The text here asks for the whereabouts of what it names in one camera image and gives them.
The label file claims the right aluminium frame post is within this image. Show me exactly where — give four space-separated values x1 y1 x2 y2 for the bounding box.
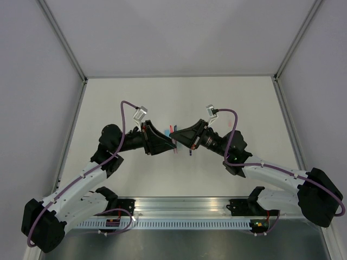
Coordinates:
273 0 324 81

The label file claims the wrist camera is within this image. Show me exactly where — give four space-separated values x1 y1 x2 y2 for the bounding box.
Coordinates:
206 105 219 127
133 106 147 129

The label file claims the red highlighter marker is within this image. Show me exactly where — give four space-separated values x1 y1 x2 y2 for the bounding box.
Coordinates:
170 125 177 154

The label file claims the white slotted cable duct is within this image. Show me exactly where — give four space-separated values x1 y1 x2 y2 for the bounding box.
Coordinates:
75 218 251 230

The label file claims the aluminium frame post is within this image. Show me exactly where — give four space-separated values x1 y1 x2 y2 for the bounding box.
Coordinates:
273 0 324 81
36 0 88 83

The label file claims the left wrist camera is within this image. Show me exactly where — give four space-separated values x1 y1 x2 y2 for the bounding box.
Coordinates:
133 106 147 129

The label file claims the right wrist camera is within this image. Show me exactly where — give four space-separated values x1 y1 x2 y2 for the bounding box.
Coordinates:
206 105 219 127

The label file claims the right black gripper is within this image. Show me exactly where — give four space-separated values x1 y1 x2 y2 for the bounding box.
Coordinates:
169 119 230 158

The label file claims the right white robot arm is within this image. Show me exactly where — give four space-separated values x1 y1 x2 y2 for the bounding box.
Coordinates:
170 120 346 228

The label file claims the left aluminium frame post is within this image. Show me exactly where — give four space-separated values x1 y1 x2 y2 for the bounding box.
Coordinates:
36 0 88 83

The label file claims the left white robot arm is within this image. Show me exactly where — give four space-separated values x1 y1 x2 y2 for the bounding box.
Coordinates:
21 120 176 253

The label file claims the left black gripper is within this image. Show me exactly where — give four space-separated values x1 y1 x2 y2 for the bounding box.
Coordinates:
114 120 176 156

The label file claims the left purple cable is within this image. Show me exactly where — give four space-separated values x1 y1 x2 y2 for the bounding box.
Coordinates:
27 100 142 249

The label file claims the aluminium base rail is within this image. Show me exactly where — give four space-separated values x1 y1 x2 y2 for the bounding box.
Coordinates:
78 196 307 219

